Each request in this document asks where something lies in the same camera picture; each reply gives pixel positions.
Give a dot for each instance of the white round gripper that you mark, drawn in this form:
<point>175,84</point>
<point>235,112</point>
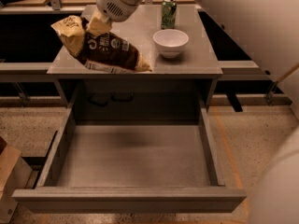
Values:
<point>116,7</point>

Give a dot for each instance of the brown sea salt chip bag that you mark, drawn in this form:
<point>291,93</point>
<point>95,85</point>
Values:
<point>107,52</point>

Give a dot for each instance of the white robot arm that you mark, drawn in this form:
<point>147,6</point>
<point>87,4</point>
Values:
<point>268,31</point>

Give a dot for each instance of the grey cabinet counter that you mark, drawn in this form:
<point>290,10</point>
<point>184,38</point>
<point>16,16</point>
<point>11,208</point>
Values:
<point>197,61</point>

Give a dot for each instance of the grey open top drawer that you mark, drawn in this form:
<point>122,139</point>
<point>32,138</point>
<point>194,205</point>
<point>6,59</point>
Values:
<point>116,167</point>

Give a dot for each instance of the green soda can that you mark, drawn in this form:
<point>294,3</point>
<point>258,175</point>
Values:
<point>168,14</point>

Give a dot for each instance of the white ceramic bowl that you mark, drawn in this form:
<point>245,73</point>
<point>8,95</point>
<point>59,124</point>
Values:
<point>170,42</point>

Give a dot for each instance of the brown cardboard box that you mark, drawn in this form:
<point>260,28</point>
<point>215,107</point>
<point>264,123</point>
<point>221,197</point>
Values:
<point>14,174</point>

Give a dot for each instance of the grey metal shelf rail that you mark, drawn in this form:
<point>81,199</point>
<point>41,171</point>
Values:
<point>27,72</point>

